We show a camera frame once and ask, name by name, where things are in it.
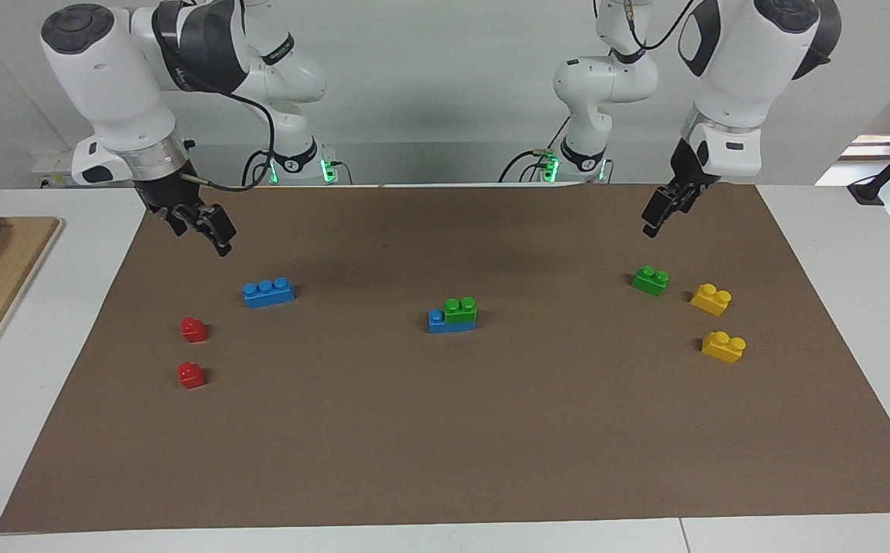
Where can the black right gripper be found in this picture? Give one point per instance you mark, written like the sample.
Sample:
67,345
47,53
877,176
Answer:
172,188

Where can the brown paper mat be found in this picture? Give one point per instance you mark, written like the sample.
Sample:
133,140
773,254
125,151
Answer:
444,430

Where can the green two-stud block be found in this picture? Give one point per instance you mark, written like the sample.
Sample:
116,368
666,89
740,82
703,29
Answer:
650,282
461,310

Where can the yellow two-stud block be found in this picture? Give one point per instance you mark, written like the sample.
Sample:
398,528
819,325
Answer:
723,348
711,300

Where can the white power strip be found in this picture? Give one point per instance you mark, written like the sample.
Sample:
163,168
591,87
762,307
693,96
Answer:
53,169

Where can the blue three-stud block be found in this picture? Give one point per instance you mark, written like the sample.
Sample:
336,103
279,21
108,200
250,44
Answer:
438,323
269,293

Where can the red one-stud block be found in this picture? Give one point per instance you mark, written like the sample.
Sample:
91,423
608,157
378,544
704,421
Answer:
193,331
191,376

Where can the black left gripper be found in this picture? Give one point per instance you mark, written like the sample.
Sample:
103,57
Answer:
690,175

